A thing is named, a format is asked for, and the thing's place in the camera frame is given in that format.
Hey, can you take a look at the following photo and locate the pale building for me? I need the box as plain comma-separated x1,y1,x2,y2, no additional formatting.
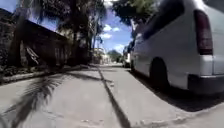
92,47,112,66

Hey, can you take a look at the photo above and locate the vehicle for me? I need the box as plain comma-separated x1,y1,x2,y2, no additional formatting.
121,41,136,69

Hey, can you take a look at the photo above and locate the grey concrete pavement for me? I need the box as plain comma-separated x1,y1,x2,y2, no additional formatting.
0,63,224,128

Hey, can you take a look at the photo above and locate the row of trees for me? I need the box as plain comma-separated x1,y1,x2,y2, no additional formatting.
7,0,108,67

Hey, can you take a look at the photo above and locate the tree with green crown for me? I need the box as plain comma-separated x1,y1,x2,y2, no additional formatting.
111,0,158,40

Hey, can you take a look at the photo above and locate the white van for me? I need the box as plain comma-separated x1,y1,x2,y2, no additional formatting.
129,0,224,96

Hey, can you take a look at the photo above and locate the raised kerb planting strip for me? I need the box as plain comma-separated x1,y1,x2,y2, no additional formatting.
0,63,92,84

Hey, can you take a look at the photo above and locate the dark wall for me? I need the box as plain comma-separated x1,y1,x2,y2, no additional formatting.
0,7,88,72

